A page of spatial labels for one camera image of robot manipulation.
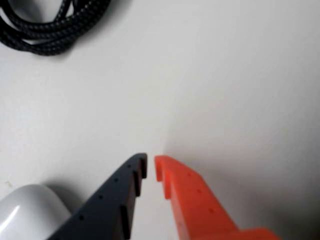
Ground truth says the white earbuds case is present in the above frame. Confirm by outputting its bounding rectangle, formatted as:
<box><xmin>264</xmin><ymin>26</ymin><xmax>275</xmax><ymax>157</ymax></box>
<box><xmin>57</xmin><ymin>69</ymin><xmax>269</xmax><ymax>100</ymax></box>
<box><xmin>0</xmin><ymin>184</ymin><xmax>73</xmax><ymax>240</ymax></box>

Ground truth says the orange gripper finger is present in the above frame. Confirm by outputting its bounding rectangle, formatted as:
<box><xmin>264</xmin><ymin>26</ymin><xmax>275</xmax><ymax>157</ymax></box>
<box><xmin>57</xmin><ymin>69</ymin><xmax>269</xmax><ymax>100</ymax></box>
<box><xmin>153</xmin><ymin>154</ymin><xmax>283</xmax><ymax>240</ymax></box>

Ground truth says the black braided cable coil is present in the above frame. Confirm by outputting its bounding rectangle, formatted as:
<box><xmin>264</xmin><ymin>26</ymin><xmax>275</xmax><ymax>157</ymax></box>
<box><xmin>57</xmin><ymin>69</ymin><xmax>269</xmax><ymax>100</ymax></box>
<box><xmin>0</xmin><ymin>0</ymin><xmax>112</xmax><ymax>57</ymax></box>

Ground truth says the navy gripper finger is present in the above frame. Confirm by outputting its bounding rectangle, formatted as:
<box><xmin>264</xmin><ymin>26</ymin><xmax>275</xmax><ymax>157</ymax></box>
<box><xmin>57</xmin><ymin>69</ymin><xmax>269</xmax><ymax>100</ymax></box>
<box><xmin>46</xmin><ymin>152</ymin><xmax>149</xmax><ymax>240</ymax></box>

